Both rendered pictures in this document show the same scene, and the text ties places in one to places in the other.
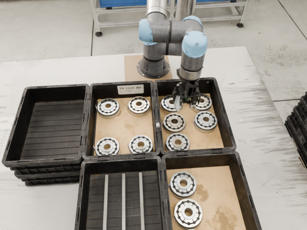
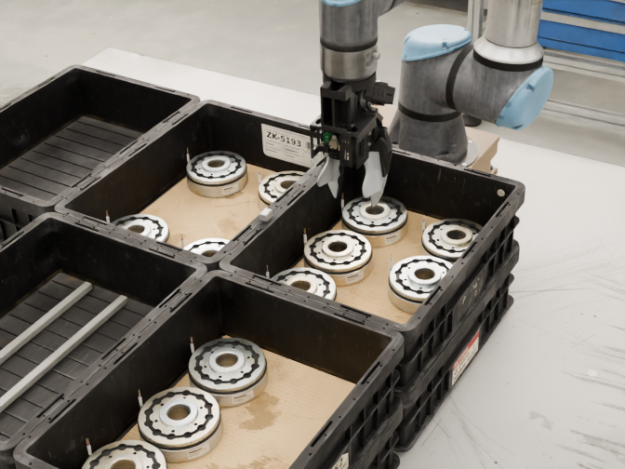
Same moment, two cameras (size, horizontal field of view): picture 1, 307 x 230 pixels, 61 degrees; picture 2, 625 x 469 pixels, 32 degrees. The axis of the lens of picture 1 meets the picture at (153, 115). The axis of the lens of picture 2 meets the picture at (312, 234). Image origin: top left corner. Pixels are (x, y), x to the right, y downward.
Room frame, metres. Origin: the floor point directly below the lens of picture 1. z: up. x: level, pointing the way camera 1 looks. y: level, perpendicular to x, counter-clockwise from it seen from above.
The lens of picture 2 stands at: (-0.41, -0.85, 1.81)
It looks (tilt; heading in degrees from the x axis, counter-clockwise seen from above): 35 degrees down; 36
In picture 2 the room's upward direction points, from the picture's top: 2 degrees counter-clockwise
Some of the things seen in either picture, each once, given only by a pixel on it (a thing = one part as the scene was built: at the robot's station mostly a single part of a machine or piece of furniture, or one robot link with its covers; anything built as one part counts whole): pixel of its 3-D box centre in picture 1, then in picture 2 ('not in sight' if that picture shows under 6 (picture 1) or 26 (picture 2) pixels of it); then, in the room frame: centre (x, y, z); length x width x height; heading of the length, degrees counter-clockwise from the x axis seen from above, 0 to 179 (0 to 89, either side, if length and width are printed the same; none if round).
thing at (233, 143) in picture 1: (191, 112); (378, 230); (0.68, -0.16, 0.92); 0.40 x 0.30 x 0.02; 4
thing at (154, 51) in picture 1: (155, 42); (437, 66); (1.11, -0.01, 0.96); 0.13 x 0.12 x 0.14; 88
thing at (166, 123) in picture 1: (174, 122); (338, 250); (0.67, -0.09, 0.86); 0.10 x 0.10 x 0.01
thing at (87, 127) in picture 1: (121, 117); (209, 178); (0.66, 0.14, 0.92); 0.40 x 0.30 x 0.02; 4
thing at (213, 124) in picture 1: (205, 120); (424, 277); (0.68, -0.24, 0.86); 0.10 x 0.10 x 0.01
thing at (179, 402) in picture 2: (188, 212); (179, 413); (0.28, -0.12, 0.86); 0.05 x 0.05 x 0.01
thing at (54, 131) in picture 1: (54, 128); (69, 159); (0.64, 0.44, 0.87); 0.40 x 0.30 x 0.11; 4
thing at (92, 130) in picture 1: (123, 123); (212, 205); (0.66, 0.14, 0.87); 0.40 x 0.30 x 0.11; 4
